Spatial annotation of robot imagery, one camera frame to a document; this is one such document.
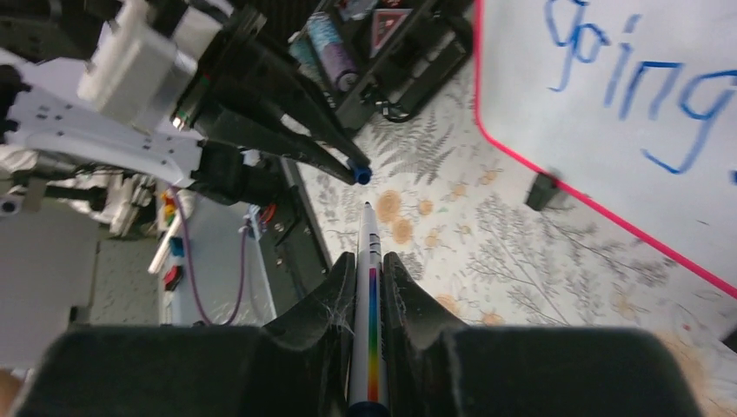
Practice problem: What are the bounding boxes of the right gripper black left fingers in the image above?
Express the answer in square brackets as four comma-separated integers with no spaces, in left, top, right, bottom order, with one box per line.
[262,252,356,416]

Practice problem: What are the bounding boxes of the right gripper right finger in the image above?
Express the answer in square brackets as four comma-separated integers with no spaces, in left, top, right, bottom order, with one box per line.
[383,252,464,416]

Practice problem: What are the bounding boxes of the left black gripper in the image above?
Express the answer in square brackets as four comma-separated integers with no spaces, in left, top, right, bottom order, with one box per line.
[171,5,371,185]

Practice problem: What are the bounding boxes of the white blue marker pen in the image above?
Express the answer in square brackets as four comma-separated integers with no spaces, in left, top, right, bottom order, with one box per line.
[347,202,389,416]

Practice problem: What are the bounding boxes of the blue marker cap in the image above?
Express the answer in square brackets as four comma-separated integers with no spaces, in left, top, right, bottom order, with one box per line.
[350,166,373,185]

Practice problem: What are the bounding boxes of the pink framed whiteboard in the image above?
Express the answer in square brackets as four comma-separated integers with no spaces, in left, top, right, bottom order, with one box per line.
[475,1,736,295]

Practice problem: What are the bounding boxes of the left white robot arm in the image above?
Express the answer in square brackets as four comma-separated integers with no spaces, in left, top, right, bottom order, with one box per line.
[1,1,371,195]

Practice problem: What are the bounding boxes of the open black case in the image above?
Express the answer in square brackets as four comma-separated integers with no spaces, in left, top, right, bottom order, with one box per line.
[252,1,473,133]

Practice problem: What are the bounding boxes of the floral table mat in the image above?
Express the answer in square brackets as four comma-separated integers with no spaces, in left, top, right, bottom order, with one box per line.
[299,65,736,416]

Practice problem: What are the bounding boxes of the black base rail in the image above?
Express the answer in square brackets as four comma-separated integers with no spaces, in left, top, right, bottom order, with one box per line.
[258,156,332,316]

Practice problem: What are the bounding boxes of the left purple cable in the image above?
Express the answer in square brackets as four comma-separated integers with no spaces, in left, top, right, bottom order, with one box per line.
[169,183,255,328]

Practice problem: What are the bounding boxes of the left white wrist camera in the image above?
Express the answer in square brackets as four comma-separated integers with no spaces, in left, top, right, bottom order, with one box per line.
[76,1,196,133]

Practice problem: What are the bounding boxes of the wire whiteboard stand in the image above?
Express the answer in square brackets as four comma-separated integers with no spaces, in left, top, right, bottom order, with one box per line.
[525,172,560,212]

